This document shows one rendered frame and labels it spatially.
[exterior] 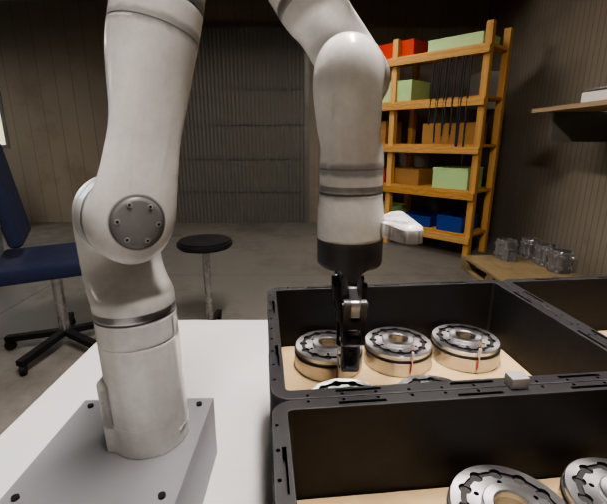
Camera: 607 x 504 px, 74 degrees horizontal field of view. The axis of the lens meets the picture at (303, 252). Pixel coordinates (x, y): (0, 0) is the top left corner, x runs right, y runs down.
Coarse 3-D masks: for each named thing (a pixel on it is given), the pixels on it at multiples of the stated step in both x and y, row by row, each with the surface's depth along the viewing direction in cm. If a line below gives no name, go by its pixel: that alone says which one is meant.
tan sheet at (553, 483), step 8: (544, 480) 41; (552, 480) 41; (440, 488) 40; (448, 488) 40; (552, 488) 40; (344, 496) 39; (352, 496) 39; (360, 496) 39; (368, 496) 39; (376, 496) 39; (384, 496) 39; (392, 496) 39; (400, 496) 39; (408, 496) 39; (416, 496) 39; (424, 496) 39; (432, 496) 39; (440, 496) 39
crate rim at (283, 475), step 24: (552, 384) 40; (576, 384) 40; (600, 384) 40; (288, 408) 36; (312, 408) 37; (336, 408) 37; (360, 408) 37; (384, 408) 37; (288, 432) 34; (288, 456) 31; (288, 480) 30
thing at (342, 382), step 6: (336, 378) 53; (342, 378) 53; (348, 378) 53; (318, 384) 52; (324, 384) 52; (330, 384) 52; (336, 384) 52; (342, 384) 52; (348, 384) 52; (354, 384) 52; (360, 384) 52; (366, 384) 52
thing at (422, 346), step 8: (384, 328) 67; (392, 328) 67; (400, 328) 67; (368, 336) 64; (376, 336) 64; (416, 336) 65; (424, 336) 64; (368, 344) 62; (376, 344) 62; (384, 344) 62; (416, 344) 62; (424, 344) 62; (376, 352) 60; (384, 352) 59; (392, 352) 60; (400, 352) 60; (408, 352) 60; (416, 352) 60; (424, 352) 59; (400, 360) 58; (408, 360) 58
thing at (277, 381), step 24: (288, 288) 66; (312, 288) 66; (384, 288) 67; (408, 288) 67; (504, 288) 66; (552, 312) 57; (576, 336) 51; (408, 384) 40; (432, 384) 40; (456, 384) 40; (480, 384) 40; (504, 384) 40
